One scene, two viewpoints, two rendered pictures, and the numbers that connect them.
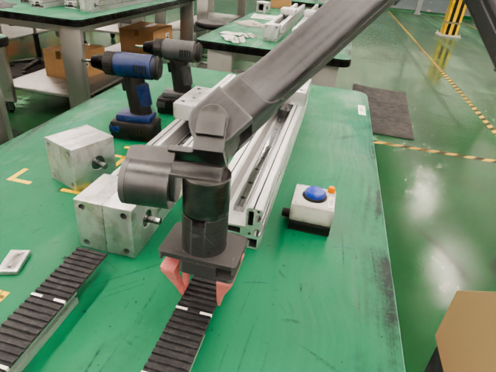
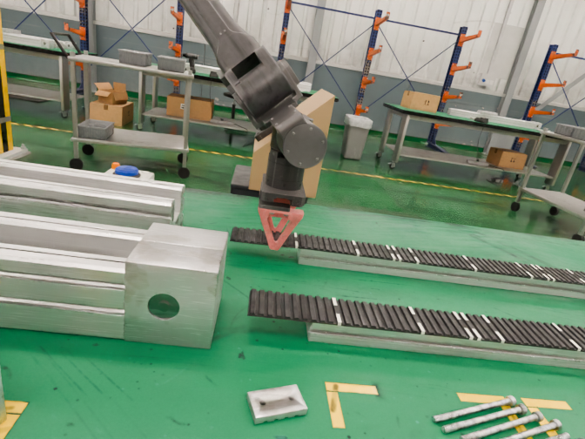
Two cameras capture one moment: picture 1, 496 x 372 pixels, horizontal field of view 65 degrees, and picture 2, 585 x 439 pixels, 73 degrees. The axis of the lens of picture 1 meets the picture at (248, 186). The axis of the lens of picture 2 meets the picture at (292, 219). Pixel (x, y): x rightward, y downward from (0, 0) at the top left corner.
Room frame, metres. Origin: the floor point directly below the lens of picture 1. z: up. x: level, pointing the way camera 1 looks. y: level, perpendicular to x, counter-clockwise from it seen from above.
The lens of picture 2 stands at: (0.54, 0.62, 1.08)
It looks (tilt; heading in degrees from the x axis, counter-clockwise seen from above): 21 degrees down; 253
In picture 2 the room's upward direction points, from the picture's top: 10 degrees clockwise
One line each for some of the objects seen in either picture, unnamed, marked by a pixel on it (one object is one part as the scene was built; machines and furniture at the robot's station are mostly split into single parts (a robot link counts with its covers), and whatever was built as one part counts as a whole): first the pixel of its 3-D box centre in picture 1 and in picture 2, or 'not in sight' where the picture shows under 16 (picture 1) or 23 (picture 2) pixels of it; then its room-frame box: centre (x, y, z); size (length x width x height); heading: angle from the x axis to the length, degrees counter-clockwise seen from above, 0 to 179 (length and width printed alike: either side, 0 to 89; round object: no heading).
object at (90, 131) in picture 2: not in sight; (130, 108); (1.01, -3.08, 0.50); 1.03 x 0.55 x 1.01; 2
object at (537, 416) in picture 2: not in sight; (502, 427); (0.23, 0.40, 0.78); 0.11 x 0.01 x 0.01; 8
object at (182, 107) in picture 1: (204, 109); not in sight; (0.98, 0.13, 0.87); 0.16 x 0.11 x 0.07; 169
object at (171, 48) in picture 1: (168, 76); not in sight; (1.18, 0.27, 0.89); 0.20 x 0.08 x 0.22; 88
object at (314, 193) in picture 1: (314, 194); (126, 172); (0.64, -0.13, 0.84); 0.04 x 0.04 x 0.02
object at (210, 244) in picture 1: (204, 232); (285, 172); (0.39, 0.05, 0.92); 0.10 x 0.07 x 0.07; 79
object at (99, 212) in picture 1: (125, 215); (182, 277); (0.54, 0.20, 0.83); 0.12 x 0.09 x 0.10; 79
